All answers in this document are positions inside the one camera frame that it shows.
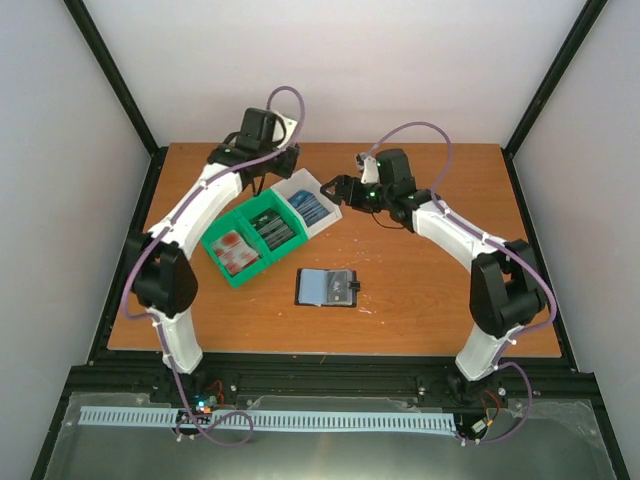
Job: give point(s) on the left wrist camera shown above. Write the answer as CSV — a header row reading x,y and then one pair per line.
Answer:
x,y
283,130

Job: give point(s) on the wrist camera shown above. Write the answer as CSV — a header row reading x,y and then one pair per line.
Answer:
x,y
368,168
283,130

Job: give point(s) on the red white card stack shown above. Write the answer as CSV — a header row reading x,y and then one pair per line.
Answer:
x,y
234,253

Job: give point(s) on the light blue cable duct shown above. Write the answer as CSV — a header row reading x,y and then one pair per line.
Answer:
x,y
273,421

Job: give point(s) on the black leather card holder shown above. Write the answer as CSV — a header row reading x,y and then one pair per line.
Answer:
x,y
310,288

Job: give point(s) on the black frame rail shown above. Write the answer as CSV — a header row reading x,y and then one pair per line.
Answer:
x,y
93,38

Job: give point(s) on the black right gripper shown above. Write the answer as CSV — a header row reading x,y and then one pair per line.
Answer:
x,y
341,195

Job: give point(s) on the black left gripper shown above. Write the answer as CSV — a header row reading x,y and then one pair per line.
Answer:
x,y
285,169

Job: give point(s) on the black card stack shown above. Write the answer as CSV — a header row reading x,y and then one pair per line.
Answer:
x,y
272,228

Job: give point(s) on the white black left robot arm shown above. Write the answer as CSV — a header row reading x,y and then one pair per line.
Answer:
x,y
161,284

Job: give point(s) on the white plastic bin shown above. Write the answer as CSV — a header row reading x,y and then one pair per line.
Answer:
x,y
303,179

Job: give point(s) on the blue card stack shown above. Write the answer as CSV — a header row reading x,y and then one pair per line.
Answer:
x,y
308,207

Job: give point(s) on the green double plastic bin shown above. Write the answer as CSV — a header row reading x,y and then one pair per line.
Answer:
x,y
238,219

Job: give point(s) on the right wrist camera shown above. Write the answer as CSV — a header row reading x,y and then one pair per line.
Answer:
x,y
368,168

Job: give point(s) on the black credit card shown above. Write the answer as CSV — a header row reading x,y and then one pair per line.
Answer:
x,y
338,290

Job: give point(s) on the metal base plate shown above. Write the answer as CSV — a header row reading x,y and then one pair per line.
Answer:
x,y
523,440

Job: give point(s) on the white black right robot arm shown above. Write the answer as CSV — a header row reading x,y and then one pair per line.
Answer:
x,y
506,290

